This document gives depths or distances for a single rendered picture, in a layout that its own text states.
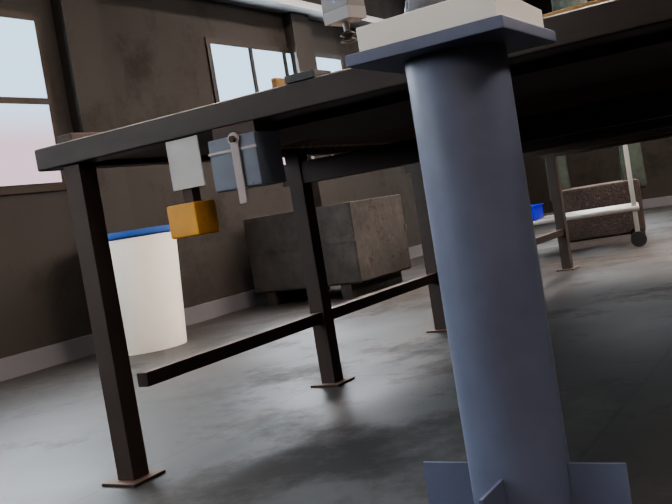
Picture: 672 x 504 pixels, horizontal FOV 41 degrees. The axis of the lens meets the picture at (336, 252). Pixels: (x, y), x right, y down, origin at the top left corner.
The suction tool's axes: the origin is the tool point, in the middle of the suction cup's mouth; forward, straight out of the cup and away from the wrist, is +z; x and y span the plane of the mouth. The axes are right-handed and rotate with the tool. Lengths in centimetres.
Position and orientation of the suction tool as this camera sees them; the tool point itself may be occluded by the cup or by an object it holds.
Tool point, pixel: (348, 41)
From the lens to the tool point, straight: 222.3
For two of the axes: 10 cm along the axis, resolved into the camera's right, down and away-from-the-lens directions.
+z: 1.6, 9.9, 0.5
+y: -7.1, 0.8, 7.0
